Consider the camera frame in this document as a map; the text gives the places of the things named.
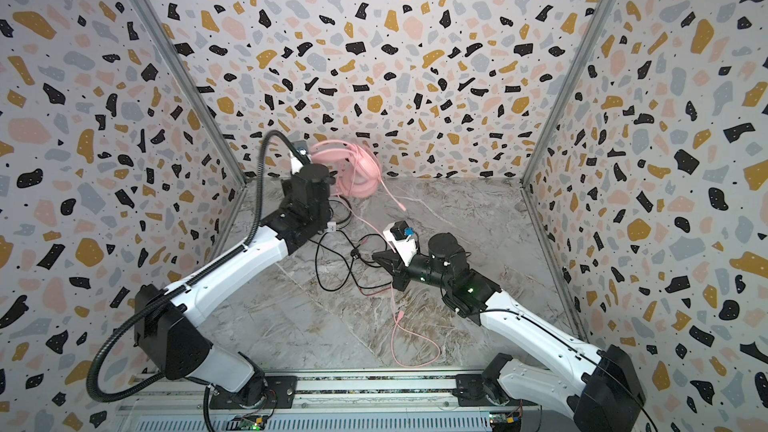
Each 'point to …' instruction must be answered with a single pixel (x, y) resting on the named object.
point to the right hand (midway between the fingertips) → (371, 253)
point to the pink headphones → (357, 174)
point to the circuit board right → (505, 420)
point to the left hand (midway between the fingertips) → (298, 161)
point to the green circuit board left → (249, 425)
